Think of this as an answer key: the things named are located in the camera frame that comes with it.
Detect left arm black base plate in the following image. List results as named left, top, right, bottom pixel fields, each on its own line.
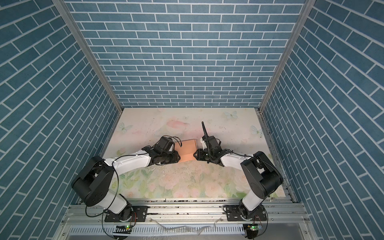
left=104, top=206, right=149, bottom=223

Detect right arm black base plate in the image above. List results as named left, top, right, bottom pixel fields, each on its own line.
left=222, top=205, right=268, bottom=222

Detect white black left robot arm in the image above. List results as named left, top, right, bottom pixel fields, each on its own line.
left=71, top=136, right=183, bottom=219

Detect aluminium corner frame post left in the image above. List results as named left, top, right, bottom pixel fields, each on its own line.
left=53, top=0, right=124, bottom=114

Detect aluminium corner frame post right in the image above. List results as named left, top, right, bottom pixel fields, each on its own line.
left=259, top=0, right=316, bottom=113

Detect white ventilated cable duct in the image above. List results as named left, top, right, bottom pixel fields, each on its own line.
left=68, top=224, right=245, bottom=237

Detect aluminium corner frame post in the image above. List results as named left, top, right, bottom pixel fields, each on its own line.
left=53, top=0, right=124, bottom=114
left=259, top=0, right=316, bottom=113

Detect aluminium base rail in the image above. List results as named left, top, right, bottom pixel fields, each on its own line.
left=54, top=199, right=316, bottom=240

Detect pink cardboard paper box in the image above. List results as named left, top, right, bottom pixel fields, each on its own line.
left=178, top=140, right=198, bottom=162

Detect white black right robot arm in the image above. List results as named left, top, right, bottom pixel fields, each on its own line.
left=194, top=136, right=284, bottom=216

